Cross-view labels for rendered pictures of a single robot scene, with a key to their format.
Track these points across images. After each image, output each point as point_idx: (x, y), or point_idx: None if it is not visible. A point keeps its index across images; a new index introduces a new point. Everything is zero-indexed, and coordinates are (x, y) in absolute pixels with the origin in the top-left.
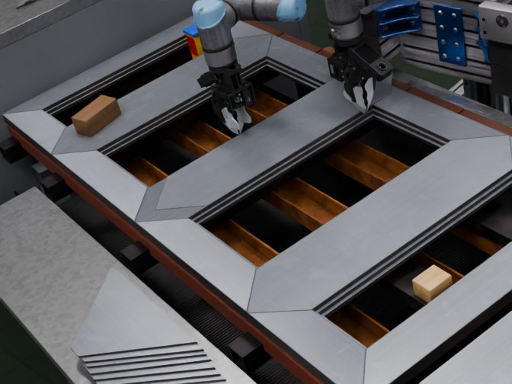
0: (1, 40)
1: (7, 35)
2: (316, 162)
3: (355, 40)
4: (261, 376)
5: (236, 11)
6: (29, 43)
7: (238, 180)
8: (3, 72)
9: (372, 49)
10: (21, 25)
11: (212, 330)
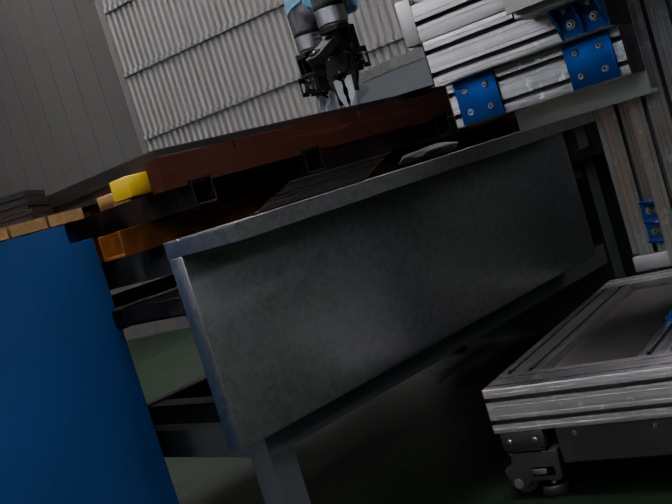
0: (402, 59)
1: (405, 56)
2: (351, 162)
3: (322, 29)
4: (176, 286)
5: None
6: (421, 66)
7: None
8: (402, 86)
9: (330, 39)
10: (415, 49)
11: None
